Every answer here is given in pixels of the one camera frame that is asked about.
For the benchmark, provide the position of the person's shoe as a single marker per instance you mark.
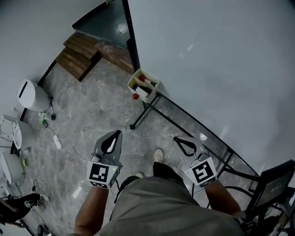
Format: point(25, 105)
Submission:
point(139, 175)
point(44, 197)
point(158, 155)

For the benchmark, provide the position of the person's left shoe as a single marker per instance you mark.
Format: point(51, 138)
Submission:
point(139, 175)

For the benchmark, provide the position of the white ceramic toilet bowl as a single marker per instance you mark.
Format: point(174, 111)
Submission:
point(10, 167)

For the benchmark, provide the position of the green bottle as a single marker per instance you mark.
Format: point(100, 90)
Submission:
point(43, 122)

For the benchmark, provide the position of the person's right shoe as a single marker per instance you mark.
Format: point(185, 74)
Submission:
point(158, 155)

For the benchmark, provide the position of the white paper roll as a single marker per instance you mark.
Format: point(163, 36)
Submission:
point(42, 114)

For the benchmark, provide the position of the white marker red cap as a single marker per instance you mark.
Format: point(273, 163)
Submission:
point(143, 79)

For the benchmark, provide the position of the white plastic storage box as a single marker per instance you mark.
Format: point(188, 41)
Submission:
point(153, 91)

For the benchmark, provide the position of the white cylindrical bin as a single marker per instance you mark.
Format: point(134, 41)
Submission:
point(33, 95)

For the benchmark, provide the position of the white power strip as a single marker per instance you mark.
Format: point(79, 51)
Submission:
point(57, 142)

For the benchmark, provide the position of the red round magnet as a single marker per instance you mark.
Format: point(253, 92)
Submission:
point(135, 96)

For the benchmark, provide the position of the person's right forearm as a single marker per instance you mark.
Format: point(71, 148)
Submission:
point(221, 198)

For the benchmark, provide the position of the white paper scrap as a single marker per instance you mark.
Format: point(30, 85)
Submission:
point(77, 192)

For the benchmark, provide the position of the crumpled white paper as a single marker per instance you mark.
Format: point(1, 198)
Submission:
point(26, 151)

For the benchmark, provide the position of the person's shirt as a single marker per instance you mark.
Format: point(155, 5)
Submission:
point(166, 212)

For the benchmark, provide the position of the crumpled green wrapper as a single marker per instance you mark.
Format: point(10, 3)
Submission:
point(25, 162)

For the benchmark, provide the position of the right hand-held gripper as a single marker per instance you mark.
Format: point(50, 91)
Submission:
point(201, 172)

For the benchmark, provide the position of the black toilet brush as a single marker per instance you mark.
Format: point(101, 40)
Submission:
point(53, 117)

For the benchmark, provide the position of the wooden steps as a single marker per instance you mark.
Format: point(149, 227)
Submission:
point(78, 56)

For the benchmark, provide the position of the black monitor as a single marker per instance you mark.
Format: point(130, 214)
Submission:
point(273, 184)

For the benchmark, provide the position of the person's left forearm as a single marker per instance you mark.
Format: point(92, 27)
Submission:
point(92, 212)

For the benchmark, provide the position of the person's black trousers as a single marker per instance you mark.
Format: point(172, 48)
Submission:
point(167, 172)

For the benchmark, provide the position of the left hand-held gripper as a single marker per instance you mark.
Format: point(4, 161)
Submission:
point(99, 172)

